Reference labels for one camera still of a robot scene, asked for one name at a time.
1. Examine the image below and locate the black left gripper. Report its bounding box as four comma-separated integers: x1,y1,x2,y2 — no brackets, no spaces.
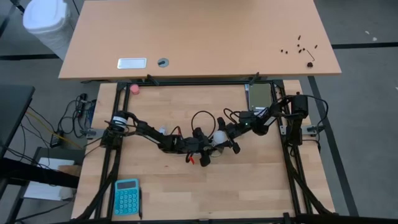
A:
187,126,219,168

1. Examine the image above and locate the white trash bin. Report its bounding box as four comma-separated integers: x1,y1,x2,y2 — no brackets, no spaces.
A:
22,0,75,62

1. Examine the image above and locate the silver metal plate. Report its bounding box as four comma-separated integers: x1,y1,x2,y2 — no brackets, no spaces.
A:
117,57,148,70

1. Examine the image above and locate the thin yellow wire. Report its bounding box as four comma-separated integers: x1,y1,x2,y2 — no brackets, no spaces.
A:
26,111,83,149

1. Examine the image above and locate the light wooden desk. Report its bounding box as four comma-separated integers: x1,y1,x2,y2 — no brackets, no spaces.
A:
58,0,342,82

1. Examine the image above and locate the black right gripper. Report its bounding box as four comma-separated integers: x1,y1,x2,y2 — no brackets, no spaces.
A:
216,116,246,155

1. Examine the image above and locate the black side desk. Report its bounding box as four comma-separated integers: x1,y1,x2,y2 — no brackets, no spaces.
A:
0,84,36,159

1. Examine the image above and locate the teal calculator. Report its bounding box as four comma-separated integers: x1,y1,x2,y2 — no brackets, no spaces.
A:
114,178,141,217

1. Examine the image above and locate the white lightbulb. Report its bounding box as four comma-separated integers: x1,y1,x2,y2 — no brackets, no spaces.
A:
212,130,228,146

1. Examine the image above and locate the small black device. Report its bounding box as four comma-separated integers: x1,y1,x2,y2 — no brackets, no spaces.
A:
50,132,63,148

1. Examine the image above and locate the white paper sheet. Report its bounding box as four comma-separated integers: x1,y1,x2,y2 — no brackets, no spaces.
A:
24,157,76,201

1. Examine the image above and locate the grey metal bracket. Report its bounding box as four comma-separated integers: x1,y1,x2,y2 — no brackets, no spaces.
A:
80,128,106,139
303,124,325,135

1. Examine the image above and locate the black metal beam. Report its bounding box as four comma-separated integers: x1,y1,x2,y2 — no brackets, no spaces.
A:
0,157,81,189

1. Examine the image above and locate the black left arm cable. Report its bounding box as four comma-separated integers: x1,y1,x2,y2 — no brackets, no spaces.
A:
190,110,216,138

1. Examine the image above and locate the hard drive in antistatic bag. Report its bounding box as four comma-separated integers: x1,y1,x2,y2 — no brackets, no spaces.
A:
248,82,275,113

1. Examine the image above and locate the black clamp lever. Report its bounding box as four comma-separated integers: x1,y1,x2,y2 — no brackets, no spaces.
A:
248,72,261,86
146,73,160,86

